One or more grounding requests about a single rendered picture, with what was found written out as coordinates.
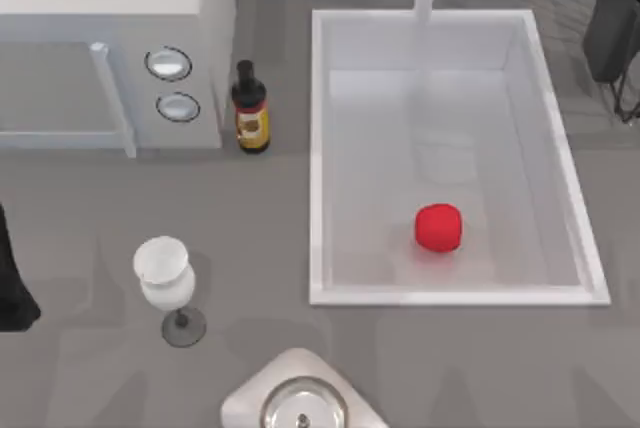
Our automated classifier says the red apple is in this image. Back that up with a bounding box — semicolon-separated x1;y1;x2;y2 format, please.
414;203;464;253

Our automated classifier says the white wine glass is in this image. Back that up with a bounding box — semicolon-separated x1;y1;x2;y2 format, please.
132;235;208;348

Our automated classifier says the white sink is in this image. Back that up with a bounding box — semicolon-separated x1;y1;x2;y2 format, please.
308;8;612;307

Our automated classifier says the microwave door handle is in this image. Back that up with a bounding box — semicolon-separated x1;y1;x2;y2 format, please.
89;41;138;159

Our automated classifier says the dark brown bottle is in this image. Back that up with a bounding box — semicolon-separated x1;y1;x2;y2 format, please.
230;59;272;155

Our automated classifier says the small microwave knob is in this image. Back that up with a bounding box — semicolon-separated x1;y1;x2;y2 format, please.
155;91;202;124

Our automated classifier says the large microwave knob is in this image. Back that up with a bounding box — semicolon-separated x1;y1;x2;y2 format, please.
144;45;194;83

